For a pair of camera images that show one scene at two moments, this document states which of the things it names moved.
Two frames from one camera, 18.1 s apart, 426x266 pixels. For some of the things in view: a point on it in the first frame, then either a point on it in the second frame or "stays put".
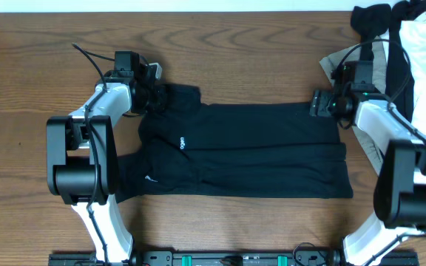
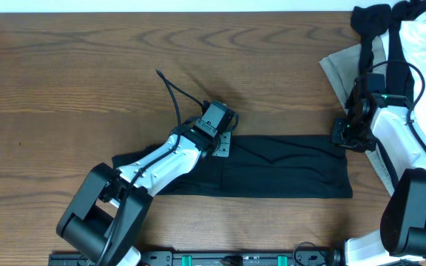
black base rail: x=241 y=258 stays put
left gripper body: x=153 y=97 → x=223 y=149
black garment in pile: x=371 y=21 stays put
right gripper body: x=326 y=105 → x=352 y=135
